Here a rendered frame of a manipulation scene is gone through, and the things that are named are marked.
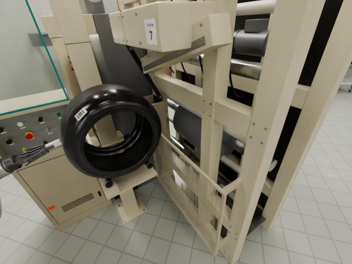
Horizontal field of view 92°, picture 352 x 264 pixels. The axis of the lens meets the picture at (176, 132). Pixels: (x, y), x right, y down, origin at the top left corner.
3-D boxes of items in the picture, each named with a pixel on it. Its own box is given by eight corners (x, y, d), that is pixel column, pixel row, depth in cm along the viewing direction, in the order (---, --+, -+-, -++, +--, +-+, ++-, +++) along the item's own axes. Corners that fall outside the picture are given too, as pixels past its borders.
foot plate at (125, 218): (116, 205, 195) (115, 204, 194) (138, 194, 207) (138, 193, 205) (123, 224, 176) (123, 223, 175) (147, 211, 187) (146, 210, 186)
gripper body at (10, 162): (0, 164, 76) (23, 154, 79) (3, 154, 82) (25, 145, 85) (12, 175, 80) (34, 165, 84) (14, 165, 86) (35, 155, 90)
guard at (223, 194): (156, 178, 187) (147, 122, 149) (158, 177, 188) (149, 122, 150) (215, 257, 122) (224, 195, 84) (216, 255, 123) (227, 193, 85)
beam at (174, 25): (113, 43, 105) (106, 13, 97) (150, 39, 116) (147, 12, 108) (160, 53, 61) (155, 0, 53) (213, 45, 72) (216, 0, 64)
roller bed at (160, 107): (143, 128, 161) (138, 98, 145) (157, 123, 167) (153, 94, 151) (152, 138, 147) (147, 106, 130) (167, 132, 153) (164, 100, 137)
